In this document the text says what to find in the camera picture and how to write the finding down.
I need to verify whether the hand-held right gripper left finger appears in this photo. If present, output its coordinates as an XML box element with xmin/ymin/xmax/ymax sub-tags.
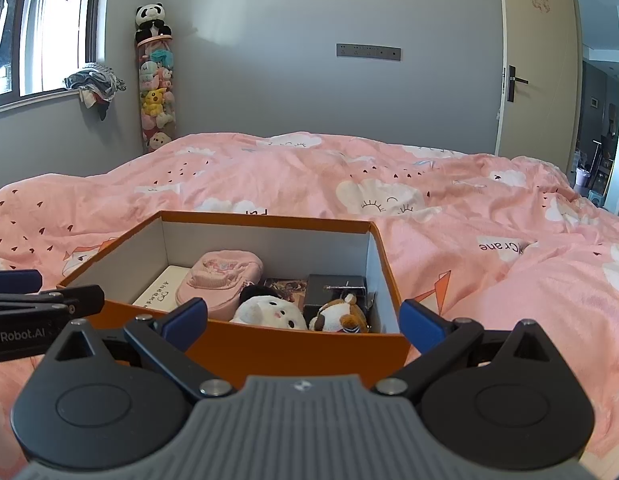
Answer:
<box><xmin>54</xmin><ymin>297</ymin><xmax>235</xmax><ymax>401</ymax></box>

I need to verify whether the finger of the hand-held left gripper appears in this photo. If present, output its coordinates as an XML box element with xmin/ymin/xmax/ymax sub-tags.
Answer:
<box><xmin>0</xmin><ymin>269</ymin><xmax>44</xmax><ymax>297</ymax></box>
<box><xmin>0</xmin><ymin>285</ymin><xmax>106</xmax><ymax>319</ymax></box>

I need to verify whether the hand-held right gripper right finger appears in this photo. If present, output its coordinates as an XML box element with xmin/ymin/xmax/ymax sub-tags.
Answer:
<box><xmin>372</xmin><ymin>299</ymin><xmax>547</xmax><ymax>396</ymax></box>

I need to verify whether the long white box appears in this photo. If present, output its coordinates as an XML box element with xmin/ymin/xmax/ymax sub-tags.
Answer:
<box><xmin>134</xmin><ymin>264</ymin><xmax>193</xmax><ymax>308</ymax></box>

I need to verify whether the pink pouch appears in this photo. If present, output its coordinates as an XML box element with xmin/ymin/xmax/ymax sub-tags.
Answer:
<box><xmin>176</xmin><ymin>251</ymin><xmax>264</xmax><ymax>321</ymax></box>

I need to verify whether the brown plush with blue tag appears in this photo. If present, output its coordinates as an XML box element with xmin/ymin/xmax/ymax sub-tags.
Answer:
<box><xmin>308</xmin><ymin>294</ymin><xmax>371</xmax><ymax>335</ymax></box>

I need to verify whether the white plush with black ear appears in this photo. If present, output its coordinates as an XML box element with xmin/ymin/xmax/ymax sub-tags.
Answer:
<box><xmin>230</xmin><ymin>284</ymin><xmax>310</xmax><ymax>332</ymax></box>

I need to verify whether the dark grey box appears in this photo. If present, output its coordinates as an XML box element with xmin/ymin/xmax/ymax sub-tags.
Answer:
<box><xmin>304</xmin><ymin>274</ymin><xmax>376</xmax><ymax>333</ymax></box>

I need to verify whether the reddish patterned small box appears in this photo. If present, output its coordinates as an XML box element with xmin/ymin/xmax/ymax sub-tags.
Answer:
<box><xmin>262</xmin><ymin>277</ymin><xmax>309</xmax><ymax>311</ymax></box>

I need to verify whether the orange cardboard box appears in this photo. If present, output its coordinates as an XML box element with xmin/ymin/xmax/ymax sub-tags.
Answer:
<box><xmin>56</xmin><ymin>210</ymin><xmax>413</xmax><ymax>391</ymax></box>

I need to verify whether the pink printed blanket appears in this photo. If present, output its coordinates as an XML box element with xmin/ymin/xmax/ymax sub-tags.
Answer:
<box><xmin>0</xmin><ymin>132</ymin><xmax>619</xmax><ymax>480</ymax></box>

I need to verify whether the pile of clothes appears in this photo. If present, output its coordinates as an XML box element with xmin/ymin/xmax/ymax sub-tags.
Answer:
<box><xmin>64</xmin><ymin>62</ymin><xmax>126</xmax><ymax>121</ymax></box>

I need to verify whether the clear tube of plush toys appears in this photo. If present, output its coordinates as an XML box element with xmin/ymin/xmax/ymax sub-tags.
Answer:
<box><xmin>136</xmin><ymin>35</ymin><xmax>178</xmax><ymax>155</ymax></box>

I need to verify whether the window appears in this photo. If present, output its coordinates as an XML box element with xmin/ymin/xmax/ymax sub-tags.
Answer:
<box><xmin>0</xmin><ymin>0</ymin><xmax>108</xmax><ymax>112</ymax></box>

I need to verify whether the cream door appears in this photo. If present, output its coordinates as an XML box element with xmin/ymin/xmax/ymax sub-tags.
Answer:
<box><xmin>494</xmin><ymin>0</ymin><xmax>583</xmax><ymax>177</ymax></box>

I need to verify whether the panda plush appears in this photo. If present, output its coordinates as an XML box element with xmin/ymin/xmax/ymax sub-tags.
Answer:
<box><xmin>134</xmin><ymin>2</ymin><xmax>173</xmax><ymax>43</ymax></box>

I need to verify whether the black door handle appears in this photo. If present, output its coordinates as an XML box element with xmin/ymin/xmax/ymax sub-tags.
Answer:
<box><xmin>503</xmin><ymin>65</ymin><xmax>530</xmax><ymax>103</ymax></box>

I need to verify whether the grey wall socket panel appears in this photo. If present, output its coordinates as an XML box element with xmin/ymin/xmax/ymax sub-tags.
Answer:
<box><xmin>336</xmin><ymin>43</ymin><xmax>403</xmax><ymax>62</ymax></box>

